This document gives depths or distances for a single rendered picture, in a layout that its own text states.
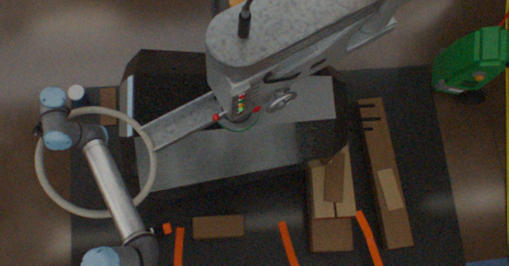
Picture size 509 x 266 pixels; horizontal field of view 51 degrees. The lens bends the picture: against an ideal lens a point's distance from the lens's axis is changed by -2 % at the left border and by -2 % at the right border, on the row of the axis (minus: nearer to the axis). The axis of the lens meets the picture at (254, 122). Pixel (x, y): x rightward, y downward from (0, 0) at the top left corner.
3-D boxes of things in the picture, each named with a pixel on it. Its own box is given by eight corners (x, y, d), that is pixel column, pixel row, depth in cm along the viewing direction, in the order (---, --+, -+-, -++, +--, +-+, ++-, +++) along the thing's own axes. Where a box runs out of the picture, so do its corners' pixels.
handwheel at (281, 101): (284, 84, 240) (288, 71, 226) (295, 103, 238) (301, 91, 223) (254, 99, 237) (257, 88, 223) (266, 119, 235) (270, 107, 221)
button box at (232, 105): (245, 105, 225) (248, 80, 198) (248, 111, 224) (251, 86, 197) (227, 114, 223) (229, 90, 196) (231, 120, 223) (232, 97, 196)
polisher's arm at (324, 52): (363, 7, 261) (394, -52, 214) (390, 45, 256) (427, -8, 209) (231, 75, 247) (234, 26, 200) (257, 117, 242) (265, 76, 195)
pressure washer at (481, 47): (480, 60, 375) (551, -2, 291) (478, 107, 364) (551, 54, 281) (432, 51, 374) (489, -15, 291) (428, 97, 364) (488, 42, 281)
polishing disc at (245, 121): (232, 139, 258) (232, 138, 257) (205, 104, 262) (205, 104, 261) (267, 114, 262) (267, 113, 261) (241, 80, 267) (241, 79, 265)
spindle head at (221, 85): (275, 48, 248) (286, -2, 205) (300, 87, 243) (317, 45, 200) (206, 82, 241) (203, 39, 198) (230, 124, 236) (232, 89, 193)
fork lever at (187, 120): (271, 56, 251) (273, 51, 246) (292, 90, 246) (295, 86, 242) (136, 124, 236) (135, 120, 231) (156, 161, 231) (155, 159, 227)
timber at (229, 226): (194, 239, 326) (192, 237, 315) (193, 219, 330) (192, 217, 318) (243, 236, 329) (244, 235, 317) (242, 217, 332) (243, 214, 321)
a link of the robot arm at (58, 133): (82, 142, 192) (77, 111, 196) (52, 139, 183) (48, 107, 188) (68, 153, 197) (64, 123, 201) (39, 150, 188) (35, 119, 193)
